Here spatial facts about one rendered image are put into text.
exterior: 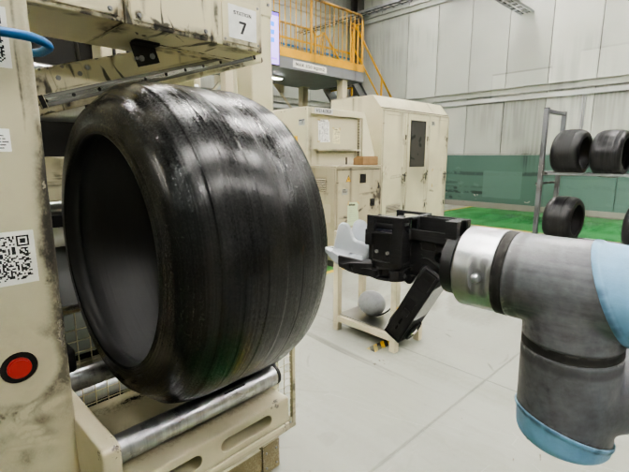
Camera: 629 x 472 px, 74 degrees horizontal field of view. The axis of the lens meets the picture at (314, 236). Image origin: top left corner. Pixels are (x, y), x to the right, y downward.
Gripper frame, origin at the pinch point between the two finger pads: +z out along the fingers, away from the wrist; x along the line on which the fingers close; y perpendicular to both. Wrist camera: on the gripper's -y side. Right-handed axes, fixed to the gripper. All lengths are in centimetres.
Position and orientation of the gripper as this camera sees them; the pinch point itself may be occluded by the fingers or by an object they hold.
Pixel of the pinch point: (333, 254)
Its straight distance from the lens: 62.6
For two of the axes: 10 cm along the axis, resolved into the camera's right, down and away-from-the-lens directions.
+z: -7.2, -1.3, 6.8
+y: 0.0, -9.8, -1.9
